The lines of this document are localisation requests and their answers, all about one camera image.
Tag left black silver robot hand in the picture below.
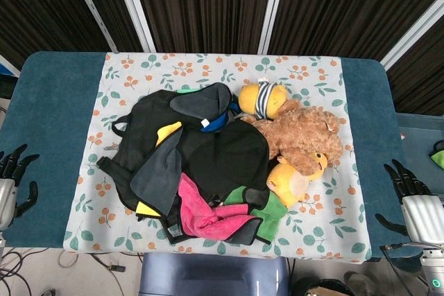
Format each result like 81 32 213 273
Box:
0 143 41 232

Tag brown curly teddy bear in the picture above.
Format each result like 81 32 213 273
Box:
241 98 344 177

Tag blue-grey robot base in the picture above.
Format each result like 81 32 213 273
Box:
139 252 291 296

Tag teal table cover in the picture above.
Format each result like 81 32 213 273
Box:
0 51 419 259

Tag yellow cloth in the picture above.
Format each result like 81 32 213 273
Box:
135 200 159 220
155 121 183 148

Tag dark grey folded cloth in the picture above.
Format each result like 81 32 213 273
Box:
130 125 185 218

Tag pink towel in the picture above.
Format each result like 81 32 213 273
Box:
177 173 257 241

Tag dark grey cloth white tag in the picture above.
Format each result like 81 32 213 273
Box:
169 82 234 128

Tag blue cloth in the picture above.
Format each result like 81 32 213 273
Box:
200 101 240 134

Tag floral print tablecloth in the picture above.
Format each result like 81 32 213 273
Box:
63 52 373 265

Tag grey cloth with black trim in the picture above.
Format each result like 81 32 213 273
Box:
221 218 264 245

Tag yellow orange plush animal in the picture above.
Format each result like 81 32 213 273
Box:
266 151 329 207

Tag yellow plush with striped band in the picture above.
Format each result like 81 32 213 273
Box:
237 79 291 121

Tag black bin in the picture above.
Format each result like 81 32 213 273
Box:
304 277 353 296

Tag olive shoe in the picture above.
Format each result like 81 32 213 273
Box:
342 270 377 295

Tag tangled floor cables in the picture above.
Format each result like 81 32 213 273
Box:
0 246 143 296

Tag white frame post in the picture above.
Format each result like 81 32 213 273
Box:
379 0 444 70
110 0 156 53
257 0 291 55
64 0 118 51

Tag black garment with straps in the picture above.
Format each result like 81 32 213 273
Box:
96 82 272 245

